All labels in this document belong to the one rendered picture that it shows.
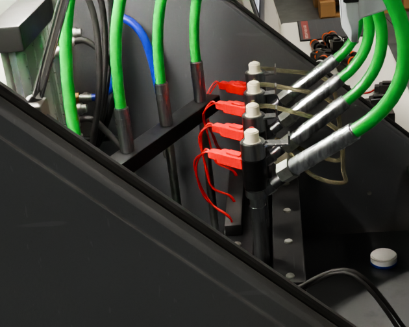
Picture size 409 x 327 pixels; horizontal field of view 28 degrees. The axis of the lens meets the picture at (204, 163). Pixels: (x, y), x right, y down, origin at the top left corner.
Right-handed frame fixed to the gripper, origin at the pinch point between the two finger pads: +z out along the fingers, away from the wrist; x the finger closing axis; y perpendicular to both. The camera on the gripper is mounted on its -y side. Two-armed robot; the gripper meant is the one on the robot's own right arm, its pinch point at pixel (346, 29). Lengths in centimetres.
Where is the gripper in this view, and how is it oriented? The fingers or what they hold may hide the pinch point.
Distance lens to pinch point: 86.1
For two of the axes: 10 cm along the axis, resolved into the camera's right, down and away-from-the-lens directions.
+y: 9.9, -0.7, -1.0
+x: 0.7, -4.2, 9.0
